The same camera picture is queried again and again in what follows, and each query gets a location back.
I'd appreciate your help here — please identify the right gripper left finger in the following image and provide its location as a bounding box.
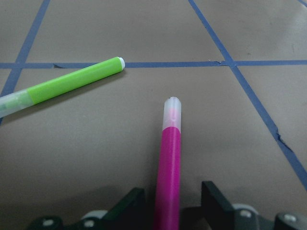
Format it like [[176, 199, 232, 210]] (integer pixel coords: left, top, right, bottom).
[[27, 187, 145, 230]]

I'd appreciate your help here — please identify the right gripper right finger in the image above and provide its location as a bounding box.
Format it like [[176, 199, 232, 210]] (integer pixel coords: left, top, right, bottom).
[[201, 180, 307, 230]]

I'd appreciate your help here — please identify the pink highlighter pen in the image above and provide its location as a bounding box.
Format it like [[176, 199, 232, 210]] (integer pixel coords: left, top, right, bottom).
[[153, 97, 181, 230]]

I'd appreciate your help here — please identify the green highlighter pen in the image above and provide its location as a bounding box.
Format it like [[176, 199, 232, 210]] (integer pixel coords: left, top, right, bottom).
[[0, 57, 126, 118]]

